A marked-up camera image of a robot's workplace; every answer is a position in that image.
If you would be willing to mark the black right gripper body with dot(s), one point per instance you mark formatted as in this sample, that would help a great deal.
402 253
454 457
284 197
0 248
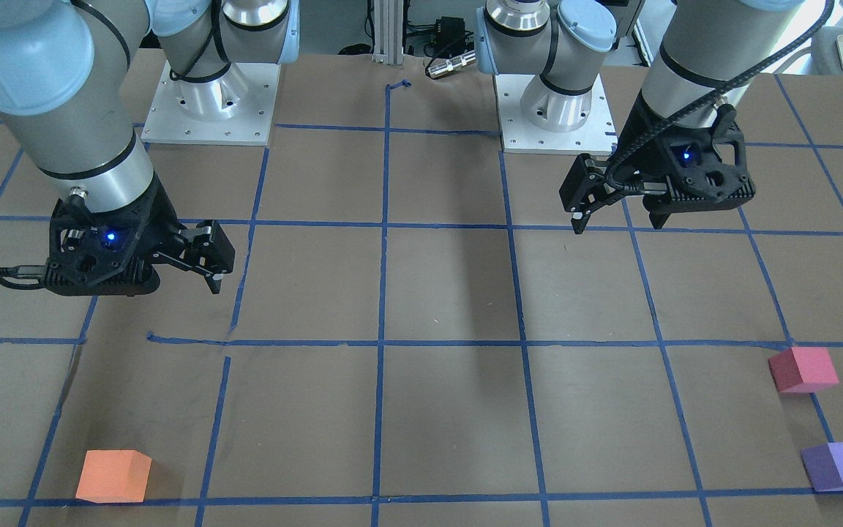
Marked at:
160 219

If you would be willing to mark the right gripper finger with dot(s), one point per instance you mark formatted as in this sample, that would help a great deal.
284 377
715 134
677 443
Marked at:
207 251

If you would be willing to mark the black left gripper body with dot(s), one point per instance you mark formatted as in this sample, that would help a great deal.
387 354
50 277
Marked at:
644 140

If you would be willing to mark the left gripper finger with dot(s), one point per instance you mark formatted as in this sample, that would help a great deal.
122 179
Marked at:
658 219
584 191

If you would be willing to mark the orange foam cube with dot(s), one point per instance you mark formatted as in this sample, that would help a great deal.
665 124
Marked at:
114 476

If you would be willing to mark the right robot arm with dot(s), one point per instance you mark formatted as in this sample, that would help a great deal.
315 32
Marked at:
85 84

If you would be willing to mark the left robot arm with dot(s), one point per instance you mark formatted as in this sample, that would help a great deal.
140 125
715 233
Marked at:
708 56

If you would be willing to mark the pink foam cube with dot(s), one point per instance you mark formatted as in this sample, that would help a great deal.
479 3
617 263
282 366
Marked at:
802 369

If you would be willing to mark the purple foam cube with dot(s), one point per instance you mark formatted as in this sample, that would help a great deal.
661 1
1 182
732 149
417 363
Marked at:
824 466

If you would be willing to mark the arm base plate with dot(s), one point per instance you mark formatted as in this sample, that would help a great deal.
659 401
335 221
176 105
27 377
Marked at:
536 120
235 110

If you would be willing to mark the silver cable connector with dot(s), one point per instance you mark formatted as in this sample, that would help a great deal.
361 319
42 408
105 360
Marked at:
439 68

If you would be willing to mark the aluminium frame post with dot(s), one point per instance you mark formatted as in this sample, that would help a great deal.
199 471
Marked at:
388 24

